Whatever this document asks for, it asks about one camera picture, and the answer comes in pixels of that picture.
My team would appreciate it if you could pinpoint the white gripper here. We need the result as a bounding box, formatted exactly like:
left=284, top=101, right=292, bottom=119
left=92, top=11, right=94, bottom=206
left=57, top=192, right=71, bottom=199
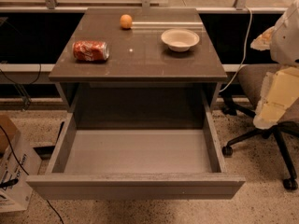
left=250, top=0, right=299, bottom=130

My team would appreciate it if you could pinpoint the red coke can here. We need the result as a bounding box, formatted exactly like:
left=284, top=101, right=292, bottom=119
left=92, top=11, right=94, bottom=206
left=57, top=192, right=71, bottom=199
left=72, top=40, right=109, bottom=62

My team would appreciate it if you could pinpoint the grey cabinet with top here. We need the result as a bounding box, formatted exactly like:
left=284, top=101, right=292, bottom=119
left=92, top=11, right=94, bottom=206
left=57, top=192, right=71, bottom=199
left=50, top=8, right=226, bottom=130

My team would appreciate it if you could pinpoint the open grey top drawer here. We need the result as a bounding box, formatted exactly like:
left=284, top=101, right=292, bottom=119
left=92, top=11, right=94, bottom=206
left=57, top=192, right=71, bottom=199
left=27, top=89, right=245, bottom=200

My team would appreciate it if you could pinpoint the grey office chair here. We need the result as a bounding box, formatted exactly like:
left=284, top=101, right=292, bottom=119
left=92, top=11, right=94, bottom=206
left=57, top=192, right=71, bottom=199
left=221, top=63, right=299, bottom=190

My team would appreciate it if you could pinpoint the white paper bowl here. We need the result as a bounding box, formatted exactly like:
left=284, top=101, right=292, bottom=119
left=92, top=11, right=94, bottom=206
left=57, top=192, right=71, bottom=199
left=161, top=29, right=200, bottom=52

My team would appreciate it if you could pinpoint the orange fruit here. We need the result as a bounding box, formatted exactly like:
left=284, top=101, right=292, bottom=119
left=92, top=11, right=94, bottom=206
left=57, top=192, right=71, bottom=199
left=120, top=14, right=133, bottom=29

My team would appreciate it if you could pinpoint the white cardboard box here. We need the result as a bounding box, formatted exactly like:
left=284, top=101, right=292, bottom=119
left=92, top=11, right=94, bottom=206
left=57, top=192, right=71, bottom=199
left=0, top=115, right=41, bottom=213

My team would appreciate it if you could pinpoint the white cable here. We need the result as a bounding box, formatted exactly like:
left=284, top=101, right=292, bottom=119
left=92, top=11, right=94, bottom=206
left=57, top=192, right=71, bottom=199
left=219, top=6, right=254, bottom=93

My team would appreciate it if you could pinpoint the black cable on floor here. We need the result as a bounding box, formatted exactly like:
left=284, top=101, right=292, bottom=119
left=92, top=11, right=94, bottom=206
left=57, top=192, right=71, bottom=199
left=0, top=124, right=65, bottom=224

